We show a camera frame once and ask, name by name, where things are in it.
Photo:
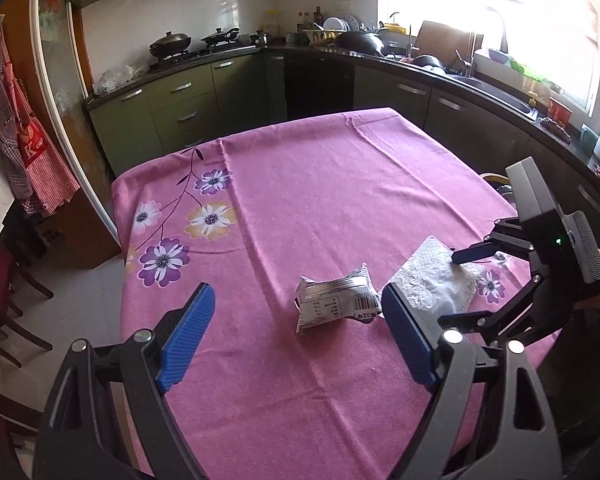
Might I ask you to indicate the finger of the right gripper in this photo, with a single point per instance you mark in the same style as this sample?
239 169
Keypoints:
506 236
541 308

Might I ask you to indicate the dark kitchen base cabinets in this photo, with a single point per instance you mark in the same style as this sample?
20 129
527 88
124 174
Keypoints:
485 132

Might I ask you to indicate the black pan on counter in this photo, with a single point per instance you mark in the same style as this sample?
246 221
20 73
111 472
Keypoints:
361 42

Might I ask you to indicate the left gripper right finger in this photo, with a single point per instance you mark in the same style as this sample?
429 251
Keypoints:
488 415

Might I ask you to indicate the white snack wrapper packet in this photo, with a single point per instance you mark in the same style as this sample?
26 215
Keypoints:
320 302

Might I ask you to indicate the pink floral tablecloth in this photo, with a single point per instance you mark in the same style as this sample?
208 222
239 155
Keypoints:
251 214

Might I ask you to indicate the stainless steel sink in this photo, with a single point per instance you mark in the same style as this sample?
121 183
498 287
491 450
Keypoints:
498 94

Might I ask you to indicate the wooden cutting board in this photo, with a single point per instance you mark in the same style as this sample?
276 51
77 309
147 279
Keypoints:
445 42

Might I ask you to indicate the metal kitchen faucet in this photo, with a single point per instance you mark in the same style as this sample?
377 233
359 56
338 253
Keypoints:
472 55

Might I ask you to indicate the black wok on stove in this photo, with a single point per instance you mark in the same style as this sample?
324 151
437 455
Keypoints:
172 43

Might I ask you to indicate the red checkered apron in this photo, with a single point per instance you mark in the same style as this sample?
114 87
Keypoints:
36 172

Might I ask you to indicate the green side cabinets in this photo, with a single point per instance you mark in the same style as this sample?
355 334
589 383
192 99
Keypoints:
195 103

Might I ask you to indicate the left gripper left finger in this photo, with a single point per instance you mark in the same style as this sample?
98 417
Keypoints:
79 436

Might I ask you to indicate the yellow rimmed trash bin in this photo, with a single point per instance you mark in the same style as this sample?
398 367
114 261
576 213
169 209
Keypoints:
501 185

